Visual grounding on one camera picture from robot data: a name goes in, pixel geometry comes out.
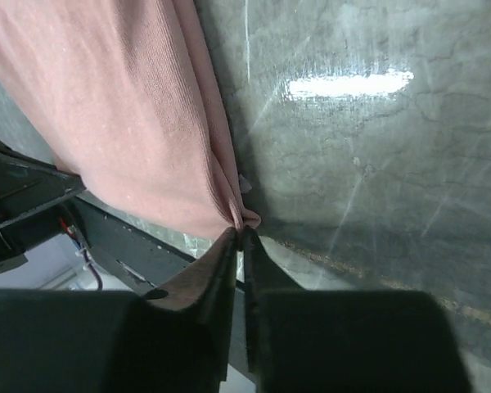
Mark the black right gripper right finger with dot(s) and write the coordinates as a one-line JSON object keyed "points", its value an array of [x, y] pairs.
{"points": [[300, 340]]}

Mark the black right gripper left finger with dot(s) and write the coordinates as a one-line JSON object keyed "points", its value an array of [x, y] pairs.
{"points": [[175, 338]]}

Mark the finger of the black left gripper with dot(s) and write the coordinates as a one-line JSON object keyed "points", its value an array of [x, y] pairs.
{"points": [[31, 197]]}

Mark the pink printed t-shirt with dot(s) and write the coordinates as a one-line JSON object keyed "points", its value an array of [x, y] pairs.
{"points": [[125, 95]]}

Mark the black base beam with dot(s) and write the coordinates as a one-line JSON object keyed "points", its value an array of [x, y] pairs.
{"points": [[142, 262]]}

